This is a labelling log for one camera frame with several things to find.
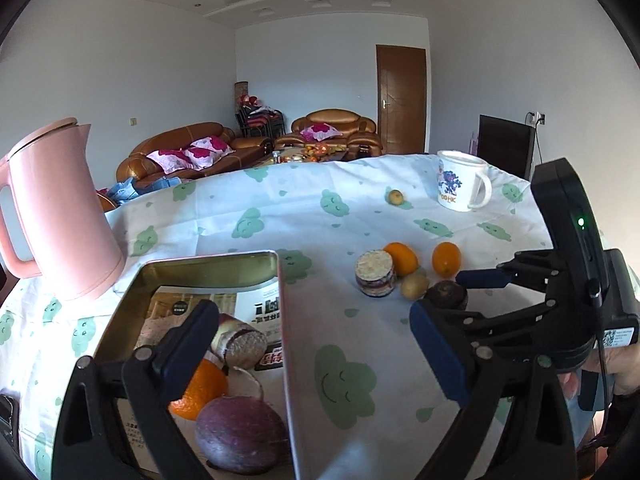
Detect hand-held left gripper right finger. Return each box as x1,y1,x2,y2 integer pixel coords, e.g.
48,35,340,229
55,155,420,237
409,300,578,480

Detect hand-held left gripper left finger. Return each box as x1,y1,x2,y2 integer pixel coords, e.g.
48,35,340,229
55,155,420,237
52,299,221,480

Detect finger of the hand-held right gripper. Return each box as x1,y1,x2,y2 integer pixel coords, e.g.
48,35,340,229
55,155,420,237
437,299,557,351
455,249,558,293

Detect dark brown round fruit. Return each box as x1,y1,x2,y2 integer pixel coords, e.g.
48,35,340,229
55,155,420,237
424,280,469,311

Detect small orange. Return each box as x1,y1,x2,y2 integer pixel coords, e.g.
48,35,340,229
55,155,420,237
382,242,419,278
432,242,462,278

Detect large orange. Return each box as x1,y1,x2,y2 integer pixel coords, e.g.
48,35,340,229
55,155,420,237
168,357,230,421

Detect pink metal tin box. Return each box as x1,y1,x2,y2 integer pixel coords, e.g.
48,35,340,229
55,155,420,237
92,250,306,480

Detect large purple round fruit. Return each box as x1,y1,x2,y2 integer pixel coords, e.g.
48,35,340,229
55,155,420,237
195,396,291,476

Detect person's right hand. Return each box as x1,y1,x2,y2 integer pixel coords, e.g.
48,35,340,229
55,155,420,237
560,342,640,401

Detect brown kiwi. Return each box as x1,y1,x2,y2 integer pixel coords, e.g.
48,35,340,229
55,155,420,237
401,272,430,301

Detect printed paper leaflet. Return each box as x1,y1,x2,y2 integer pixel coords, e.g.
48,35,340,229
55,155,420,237
117,280,287,480

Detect white printed mug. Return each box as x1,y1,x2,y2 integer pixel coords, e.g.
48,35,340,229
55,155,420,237
436,150,493,213

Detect black flat television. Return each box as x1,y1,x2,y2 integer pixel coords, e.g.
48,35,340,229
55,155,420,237
477,114,535,181

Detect blue denim clothes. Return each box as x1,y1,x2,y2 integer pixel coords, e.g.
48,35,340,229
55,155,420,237
102,176,181,206

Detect pink electric kettle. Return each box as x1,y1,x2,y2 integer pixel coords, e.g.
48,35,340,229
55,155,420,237
0,117,126,302

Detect pink floral pillow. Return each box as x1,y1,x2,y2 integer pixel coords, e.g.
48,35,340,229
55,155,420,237
184,136,235,168
146,149,197,173
300,124,341,142

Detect brown wooden door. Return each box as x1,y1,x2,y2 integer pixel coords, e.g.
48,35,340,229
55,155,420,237
376,44,427,156

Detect wooden coffee table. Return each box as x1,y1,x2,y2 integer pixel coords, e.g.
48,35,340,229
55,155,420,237
252,145,351,166

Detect cluster of small orange snacks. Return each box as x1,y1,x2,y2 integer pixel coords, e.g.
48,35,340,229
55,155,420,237
282,144,348,162

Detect brown leather sofa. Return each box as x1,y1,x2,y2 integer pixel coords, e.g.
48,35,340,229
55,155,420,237
116,121,273,183

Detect brown leather armchair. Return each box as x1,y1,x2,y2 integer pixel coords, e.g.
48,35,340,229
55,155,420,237
274,108,383,157

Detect stacked dark chairs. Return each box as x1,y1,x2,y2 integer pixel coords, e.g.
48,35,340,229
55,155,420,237
235,102,286,140

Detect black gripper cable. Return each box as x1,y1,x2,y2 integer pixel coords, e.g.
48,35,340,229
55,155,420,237
575,280,613,461

